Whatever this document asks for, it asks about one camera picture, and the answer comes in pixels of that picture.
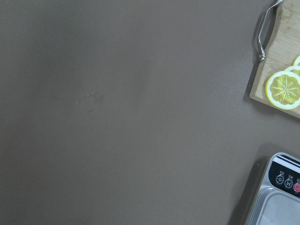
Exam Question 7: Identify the wooden cutting board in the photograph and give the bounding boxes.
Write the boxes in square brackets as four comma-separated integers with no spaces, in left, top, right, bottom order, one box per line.
[249,0,300,107]

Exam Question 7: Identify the lemon slice upper left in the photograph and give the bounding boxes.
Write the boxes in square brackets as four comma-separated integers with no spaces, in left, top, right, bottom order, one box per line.
[292,56,300,66]

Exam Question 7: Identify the silver digital kitchen scale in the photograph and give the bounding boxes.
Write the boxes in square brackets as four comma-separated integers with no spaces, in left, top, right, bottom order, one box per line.
[244,152,300,225]

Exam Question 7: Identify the lemon slice middle left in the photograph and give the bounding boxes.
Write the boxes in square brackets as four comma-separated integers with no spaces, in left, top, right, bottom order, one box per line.
[285,66,300,76]

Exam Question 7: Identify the lemon slice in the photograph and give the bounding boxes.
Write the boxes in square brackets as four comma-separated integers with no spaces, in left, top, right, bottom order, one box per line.
[285,66,300,76]
[292,56,300,66]
[265,70,300,110]

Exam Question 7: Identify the lemon slice front left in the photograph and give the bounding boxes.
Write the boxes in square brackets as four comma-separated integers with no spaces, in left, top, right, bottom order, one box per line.
[265,70,300,110]

